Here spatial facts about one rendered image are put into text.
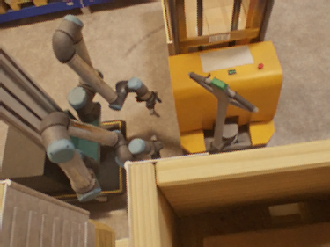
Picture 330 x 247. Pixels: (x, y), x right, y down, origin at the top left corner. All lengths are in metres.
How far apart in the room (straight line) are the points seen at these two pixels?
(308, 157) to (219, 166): 0.06
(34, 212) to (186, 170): 0.15
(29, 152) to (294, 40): 2.95
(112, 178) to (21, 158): 0.74
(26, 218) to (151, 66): 3.09
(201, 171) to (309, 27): 3.62
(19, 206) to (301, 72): 3.23
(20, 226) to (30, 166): 1.93
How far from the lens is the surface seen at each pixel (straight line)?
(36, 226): 0.30
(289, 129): 2.99
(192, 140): 2.44
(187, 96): 2.08
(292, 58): 3.45
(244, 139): 2.54
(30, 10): 4.26
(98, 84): 1.80
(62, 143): 1.29
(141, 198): 0.22
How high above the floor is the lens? 2.63
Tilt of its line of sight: 63 degrees down
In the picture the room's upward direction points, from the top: 17 degrees counter-clockwise
